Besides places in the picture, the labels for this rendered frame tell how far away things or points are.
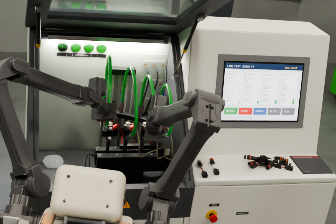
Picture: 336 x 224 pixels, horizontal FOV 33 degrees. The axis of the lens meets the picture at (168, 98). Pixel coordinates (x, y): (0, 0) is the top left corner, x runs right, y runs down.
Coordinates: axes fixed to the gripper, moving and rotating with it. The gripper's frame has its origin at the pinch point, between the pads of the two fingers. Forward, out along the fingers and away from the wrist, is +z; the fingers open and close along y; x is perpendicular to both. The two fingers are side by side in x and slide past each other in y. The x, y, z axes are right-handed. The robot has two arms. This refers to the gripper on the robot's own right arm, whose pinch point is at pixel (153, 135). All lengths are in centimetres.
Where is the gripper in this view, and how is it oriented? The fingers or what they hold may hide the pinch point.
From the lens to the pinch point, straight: 224.8
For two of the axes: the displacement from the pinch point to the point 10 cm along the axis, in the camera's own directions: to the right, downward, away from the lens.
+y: 1.0, -9.4, 3.4
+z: -0.6, 3.3, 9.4
